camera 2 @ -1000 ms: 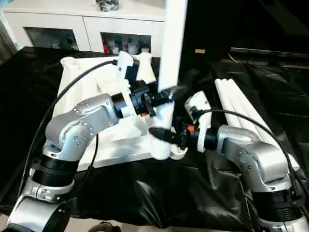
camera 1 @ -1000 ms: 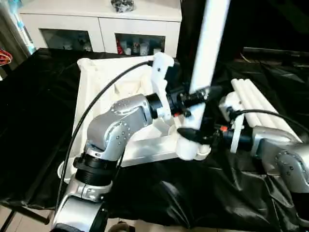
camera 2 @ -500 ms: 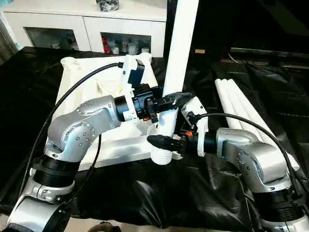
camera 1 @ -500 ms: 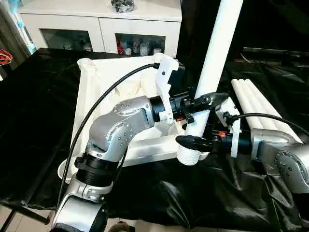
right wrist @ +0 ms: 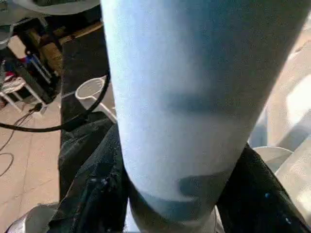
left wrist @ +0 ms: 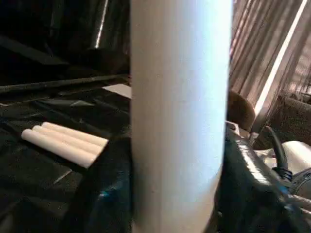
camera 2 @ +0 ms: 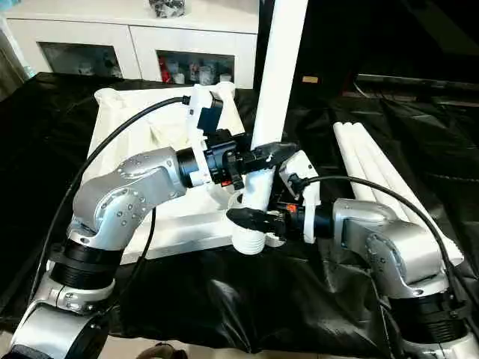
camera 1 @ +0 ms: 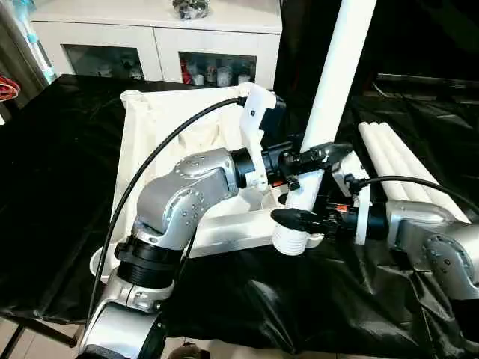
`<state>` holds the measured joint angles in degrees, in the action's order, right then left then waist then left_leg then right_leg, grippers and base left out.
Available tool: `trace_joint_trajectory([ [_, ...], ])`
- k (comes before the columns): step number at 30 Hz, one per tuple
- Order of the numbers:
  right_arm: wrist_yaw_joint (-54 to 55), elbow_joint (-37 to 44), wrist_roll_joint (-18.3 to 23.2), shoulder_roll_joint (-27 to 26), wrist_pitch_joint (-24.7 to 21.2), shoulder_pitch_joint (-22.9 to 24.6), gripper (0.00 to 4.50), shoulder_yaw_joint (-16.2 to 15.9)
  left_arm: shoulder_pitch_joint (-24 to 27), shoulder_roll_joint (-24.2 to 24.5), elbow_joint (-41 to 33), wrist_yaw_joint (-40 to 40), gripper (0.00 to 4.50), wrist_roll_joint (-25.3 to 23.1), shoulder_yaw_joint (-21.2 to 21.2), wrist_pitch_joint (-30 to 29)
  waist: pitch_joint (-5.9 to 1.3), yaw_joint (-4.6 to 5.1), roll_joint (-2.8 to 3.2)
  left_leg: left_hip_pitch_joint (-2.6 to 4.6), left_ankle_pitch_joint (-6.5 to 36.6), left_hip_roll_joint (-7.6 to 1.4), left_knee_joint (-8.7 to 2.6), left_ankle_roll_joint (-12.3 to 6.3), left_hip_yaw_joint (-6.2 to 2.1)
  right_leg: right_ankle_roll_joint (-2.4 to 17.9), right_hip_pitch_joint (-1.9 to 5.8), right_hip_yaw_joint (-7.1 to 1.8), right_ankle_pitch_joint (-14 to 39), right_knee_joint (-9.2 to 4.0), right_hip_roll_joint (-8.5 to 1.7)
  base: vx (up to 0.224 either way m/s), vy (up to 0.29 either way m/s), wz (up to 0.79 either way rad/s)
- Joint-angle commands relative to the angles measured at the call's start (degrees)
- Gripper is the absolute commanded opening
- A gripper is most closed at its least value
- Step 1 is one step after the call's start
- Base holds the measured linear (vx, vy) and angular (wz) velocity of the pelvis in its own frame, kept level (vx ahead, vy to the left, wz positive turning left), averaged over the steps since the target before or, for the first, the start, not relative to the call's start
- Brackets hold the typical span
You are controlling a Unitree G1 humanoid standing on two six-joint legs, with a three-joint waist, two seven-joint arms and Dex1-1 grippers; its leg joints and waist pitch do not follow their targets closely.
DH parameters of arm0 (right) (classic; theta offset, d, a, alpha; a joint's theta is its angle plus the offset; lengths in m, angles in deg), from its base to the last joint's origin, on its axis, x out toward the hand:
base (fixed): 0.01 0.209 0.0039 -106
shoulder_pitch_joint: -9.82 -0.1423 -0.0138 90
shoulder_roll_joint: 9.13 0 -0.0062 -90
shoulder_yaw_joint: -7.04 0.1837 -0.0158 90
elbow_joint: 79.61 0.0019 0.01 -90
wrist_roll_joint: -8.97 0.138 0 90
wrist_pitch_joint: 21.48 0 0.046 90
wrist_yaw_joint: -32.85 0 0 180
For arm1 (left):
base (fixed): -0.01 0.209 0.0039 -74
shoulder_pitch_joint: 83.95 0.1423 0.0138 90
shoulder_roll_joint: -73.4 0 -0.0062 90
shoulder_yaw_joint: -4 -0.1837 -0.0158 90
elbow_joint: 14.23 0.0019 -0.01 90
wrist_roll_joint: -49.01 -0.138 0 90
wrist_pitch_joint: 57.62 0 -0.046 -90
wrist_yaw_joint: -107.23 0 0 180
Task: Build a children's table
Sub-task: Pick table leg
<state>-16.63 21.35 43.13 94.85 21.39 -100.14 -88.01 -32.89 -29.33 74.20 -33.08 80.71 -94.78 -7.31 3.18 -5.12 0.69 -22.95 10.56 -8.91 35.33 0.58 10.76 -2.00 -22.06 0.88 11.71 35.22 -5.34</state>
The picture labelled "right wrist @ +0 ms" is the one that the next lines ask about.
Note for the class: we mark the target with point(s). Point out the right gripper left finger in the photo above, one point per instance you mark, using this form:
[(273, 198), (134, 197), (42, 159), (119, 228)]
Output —
[(99, 199)]

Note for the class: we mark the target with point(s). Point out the white plastic table top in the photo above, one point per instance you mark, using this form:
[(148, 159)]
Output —
[(296, 97)]

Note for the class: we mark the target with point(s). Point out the white plastic table leg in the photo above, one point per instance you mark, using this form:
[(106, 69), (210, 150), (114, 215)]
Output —
[(184, 97)]

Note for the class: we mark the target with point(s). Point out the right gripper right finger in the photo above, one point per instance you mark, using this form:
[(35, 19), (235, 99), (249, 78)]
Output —
[(262, 208)]

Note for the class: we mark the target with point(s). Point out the glossy black mat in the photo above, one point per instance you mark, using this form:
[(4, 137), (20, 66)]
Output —
[(82, 53)]

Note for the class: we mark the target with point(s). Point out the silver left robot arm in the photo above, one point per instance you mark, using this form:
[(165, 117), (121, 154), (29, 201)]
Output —
[(29, 223)]

